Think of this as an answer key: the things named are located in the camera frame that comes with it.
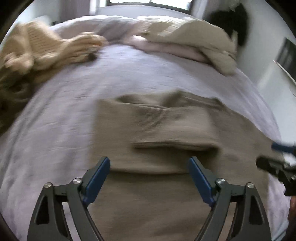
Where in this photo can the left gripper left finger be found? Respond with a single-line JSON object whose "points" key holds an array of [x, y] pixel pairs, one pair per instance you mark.
{"points": [[48, 221]]}

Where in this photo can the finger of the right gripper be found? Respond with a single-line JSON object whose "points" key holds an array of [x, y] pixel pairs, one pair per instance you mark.
{"points": [[280, 170], [283, 148]]}

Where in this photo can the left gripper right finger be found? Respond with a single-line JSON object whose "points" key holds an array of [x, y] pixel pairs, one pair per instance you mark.
{"points": [[249, 221]]}

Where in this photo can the taupe knit sweater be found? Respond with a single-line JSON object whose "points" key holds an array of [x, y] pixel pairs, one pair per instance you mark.
{"points": [[149, 138]]}

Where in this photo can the bedroom window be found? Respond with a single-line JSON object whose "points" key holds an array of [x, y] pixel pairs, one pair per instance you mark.
{"points": [[177, 5]]}

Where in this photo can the lavender embossed bed blanket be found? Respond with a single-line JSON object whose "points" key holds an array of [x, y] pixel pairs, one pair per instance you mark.
{"points": [[51, 139]]}

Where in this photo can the beige quilted jacket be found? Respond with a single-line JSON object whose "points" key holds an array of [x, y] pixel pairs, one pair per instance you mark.
{"points": [[210, 39]]}

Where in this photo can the pink folded garment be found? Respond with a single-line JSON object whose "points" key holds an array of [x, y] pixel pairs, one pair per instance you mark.
{"points": [[182, 51]]}

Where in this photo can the black hanging garment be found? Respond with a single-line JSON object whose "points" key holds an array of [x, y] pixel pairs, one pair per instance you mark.
{"points": [[232, 20]]}

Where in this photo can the dark olive knit garment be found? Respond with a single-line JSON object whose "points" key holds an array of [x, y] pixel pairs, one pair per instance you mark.
{"points": [[16, 92]]}

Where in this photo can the tan knit garment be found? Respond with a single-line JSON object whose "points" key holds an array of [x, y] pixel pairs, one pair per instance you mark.
{"points": [[34, 48]]}

